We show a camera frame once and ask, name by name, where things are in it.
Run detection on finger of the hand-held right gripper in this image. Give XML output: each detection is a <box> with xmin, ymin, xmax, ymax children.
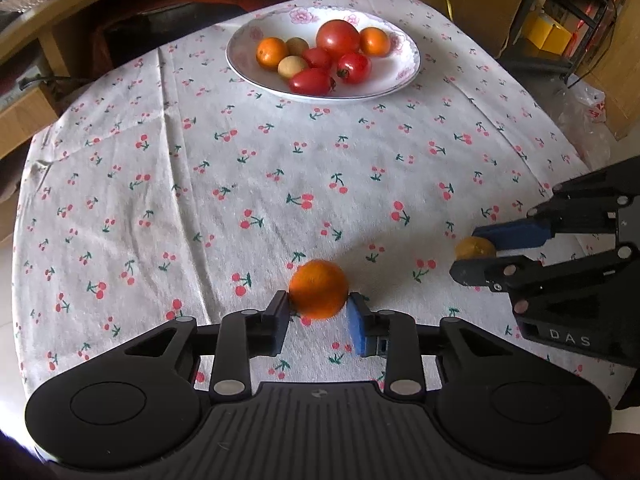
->
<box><xmin>472</xmin><ymin>156</ymin><xmax>640</xmax><ymax>251</ymax></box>
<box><xmin>449</xmin><ymin>245</ymin><xmax>640</xmax><ymax>313</ymax></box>

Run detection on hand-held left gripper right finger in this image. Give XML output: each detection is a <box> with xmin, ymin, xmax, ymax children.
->
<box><xmin>345</xmin><ymin>292</ymin><xmax>521</xmax><ymax>403</ymax></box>

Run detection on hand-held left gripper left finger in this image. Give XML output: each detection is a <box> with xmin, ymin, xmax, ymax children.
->
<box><xmin>120</xmin><ymin>290</ymin><xmax>292</xmax><ymax>405</ymax></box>

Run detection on orange mandarin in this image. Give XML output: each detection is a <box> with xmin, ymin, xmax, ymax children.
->
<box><xmin>359</xmin><ymin>26</ymin><xmax>391</xmax><ymax>58</ymax></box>
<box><xmin>288</xmin><ymin>259</ymin><xmax>350</xmax><ymax>320</ymax></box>
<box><xmin>256</xmin><ymin>37</ymin><xmax>290</xmax><ymax>70</ymax></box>

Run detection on white floral bowl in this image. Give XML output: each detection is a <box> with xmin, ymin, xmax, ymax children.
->
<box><xmin>225</xmin><ymin>6</ymin><xmax>422</xmax><ymax>106</ymax></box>

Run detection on red tomato with stem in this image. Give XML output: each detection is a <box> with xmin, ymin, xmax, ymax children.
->
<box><xmin>336</xmin><ymin>52</ymin><xmax>373</xmax><ymax>84</ymax></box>

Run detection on oblong red tomato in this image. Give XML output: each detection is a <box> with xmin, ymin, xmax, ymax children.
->
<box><xmin>288</xmin><ymin>68</ymin><xmax>336</xmax><ymax>96</ymax></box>

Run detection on large red tomato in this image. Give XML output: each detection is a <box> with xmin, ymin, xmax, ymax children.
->
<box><xmin>315</xmin><ymin>19</ymin><xmax>362</xmax><ymax>59</ymax></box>

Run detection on small round red tomato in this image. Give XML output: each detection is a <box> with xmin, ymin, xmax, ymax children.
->
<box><xmin>301</xmin><ymin>47</ymin><xmax>334</xmax><ymax>72</ymax></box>

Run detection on clear plastic bag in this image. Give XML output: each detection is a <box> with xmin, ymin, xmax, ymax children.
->
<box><xmin>554</xmin><ymin>80</ymin><xmax>612</xmax><ymax>173</ymax></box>

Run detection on cherry print tablecloth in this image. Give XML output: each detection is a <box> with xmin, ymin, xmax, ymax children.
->
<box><xmin>11</xmin><ymin>0</ymin><xmax>621</xmax><ymax>403</ymax></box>

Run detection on yellow boxes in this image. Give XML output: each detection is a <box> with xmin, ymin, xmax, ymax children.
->
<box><xmin>520</xmin><ymin>12</ymin><xmax>574</xmax><ymax>57</ymax></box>

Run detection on brown cardboard box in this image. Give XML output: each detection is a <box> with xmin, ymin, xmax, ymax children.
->
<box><xmin>395</xmin><ymin>0</ymin><xmax>527</xmax><ymax>57</ymax></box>

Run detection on black padded seat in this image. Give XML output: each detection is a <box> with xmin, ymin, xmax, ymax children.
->
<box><xmin>102</xmin><ymin>2</ymin><xmax>252</xmax><ymax>63</ymax></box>

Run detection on wooden television stand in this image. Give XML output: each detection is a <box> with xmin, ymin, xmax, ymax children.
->
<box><xmin>0</xmin><ymin>0</ymin><xmax>198</xmax><ymax>241</ymax></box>

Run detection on black power cable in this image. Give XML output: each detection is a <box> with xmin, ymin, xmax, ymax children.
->
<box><xmin>17</xmin><ymin>75</ymin><xmax>77</xmax><ymax>90</ymax></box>

